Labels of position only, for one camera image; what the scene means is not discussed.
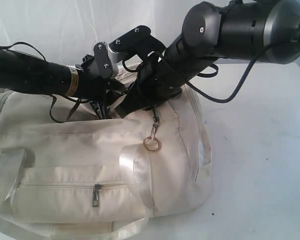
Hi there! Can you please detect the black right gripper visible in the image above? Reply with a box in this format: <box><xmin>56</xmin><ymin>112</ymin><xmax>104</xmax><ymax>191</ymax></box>
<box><xmin>114</xmin><ymin>51</ymin><xmax>182</xmax><ymax>118</ymax></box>

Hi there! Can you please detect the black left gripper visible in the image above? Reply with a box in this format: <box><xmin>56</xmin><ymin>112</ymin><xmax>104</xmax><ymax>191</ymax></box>
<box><xmin>74</xmin><ymin>56</ymin><xmax>128</xmax><ymax>120</ymax></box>

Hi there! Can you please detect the metal key ring zipper pull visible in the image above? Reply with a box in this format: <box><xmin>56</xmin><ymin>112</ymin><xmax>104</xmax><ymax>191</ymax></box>
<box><xmin>142</xmin><ymin>107</ymin><xmax>162</xmax><ymax>153</ymax></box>

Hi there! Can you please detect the cream fabric duffel bag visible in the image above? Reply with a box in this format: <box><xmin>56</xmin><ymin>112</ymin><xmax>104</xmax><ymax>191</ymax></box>
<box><xmin>0</xmin><ymin>62</ymin><xmax>213</xmax><ymax>240</ymax></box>

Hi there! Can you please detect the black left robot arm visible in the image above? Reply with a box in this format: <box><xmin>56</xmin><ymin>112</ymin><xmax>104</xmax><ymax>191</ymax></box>
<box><xmin>0</xmin><ymin>42</ymin><xmax>127</xmax><ymax>120</ymax></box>

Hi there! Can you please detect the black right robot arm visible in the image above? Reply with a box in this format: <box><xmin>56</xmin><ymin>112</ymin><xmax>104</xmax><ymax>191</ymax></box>
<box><xmin>110</xmin><ymin>0</ymin><xmax>300</xmax><ymax>118</ymax></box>

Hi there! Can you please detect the white backdrop curtain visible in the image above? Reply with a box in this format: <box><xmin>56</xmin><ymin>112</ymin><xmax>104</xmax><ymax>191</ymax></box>
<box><xmin>0</xmin><ymin>0</ymin><xmax>197</xmax><ymax>66</ymax></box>

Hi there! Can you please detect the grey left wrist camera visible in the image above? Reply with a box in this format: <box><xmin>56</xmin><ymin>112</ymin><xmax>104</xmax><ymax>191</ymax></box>
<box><xmin>93</xmin><ymin>41</ymin><xmax>119</xmax><ymax>79</ymax></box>

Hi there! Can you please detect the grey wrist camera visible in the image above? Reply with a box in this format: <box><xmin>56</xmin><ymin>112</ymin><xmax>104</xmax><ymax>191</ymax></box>
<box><xmin>93</xmin><ymin>41</ymin><xmax>119</xmax><ymax>79</ymax></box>
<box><xmin>108</xmin><ymin>25</ymin><xmax>166</xmax><ymax>63</ymax></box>

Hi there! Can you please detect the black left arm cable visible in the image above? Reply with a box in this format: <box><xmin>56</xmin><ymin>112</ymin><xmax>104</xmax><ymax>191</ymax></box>
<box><xmin>0</xmin><ymin>41</ymin><xmax>91</xmax><ymax>124</ymax></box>

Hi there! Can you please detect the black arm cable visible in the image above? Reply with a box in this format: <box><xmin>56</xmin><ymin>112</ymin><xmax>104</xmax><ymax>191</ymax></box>
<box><xmin>0</xmin><ymin>41</ymin><xmax>91</xmax><ymax>124</ymax></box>
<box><xmin>122</xmin><ymin>2</ymin><xmax>300</xmax><ymax>104</ymax></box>

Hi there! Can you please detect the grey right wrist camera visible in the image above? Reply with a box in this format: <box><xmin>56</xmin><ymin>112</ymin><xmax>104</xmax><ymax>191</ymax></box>
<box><xmin>108</xmin><ymin>25</ymin><xmax>166</xmax><ymax>63</ymax></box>

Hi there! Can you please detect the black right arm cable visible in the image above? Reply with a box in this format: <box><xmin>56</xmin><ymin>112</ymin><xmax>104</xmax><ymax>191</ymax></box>
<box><xmin>122</xmin><ymin>2</ymin><xmax>300</xmax><ymax>104</ymax></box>

